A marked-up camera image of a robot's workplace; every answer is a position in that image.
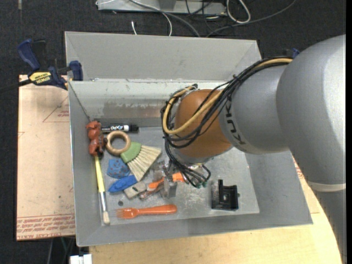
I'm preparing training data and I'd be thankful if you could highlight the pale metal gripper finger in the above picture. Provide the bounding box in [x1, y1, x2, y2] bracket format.
[163, 177, 177, 198]
[153, 160, 167, 179]

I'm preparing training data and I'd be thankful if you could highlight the orange plastic tool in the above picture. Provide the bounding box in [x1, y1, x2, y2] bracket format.
[147, 172, 186, 190]

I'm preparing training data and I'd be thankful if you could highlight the shiny copper metal clip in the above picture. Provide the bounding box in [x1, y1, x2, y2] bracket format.
[138, 188, 161, 201]

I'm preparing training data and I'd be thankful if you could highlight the orange plastic fork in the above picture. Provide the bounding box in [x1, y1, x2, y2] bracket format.
[115, 204, 178, 220]

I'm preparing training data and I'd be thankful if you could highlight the beige flat block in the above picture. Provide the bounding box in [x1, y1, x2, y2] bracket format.
[123, 181, 147, 200]

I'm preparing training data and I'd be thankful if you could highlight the blue toy boat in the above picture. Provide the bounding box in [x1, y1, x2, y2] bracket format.
[107, 174, 138, 194]

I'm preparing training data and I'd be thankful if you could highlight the blue spotted cloth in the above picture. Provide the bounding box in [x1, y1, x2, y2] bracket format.
[106, 158, 131, 179]

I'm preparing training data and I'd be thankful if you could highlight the black marker pen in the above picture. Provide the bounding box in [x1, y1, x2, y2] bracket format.
[101, 123, 140, 134]

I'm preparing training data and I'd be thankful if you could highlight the red-brown toy animal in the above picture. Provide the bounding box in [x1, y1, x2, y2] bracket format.
[85, 120, 107, 157]

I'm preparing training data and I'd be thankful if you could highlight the grey metal bin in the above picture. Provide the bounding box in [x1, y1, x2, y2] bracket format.
[64, 31, 314, 248]

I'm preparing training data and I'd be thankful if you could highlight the brown cardboard board red print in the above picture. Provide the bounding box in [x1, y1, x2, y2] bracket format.
[16, 74, 76, 241]

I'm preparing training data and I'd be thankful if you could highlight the green-handled bristle brush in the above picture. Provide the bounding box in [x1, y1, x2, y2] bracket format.
[120, 141, 163, 182]

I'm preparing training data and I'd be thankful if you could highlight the black plastic bracket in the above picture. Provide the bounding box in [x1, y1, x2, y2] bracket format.
[211, 179, 239, 211]

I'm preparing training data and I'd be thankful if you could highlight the pale wooden ring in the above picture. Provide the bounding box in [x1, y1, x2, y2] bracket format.
[105, 131, 132, 157]

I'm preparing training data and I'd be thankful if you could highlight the yellow-handled paintbrush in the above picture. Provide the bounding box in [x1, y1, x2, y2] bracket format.
[93, 155, 111, 226]

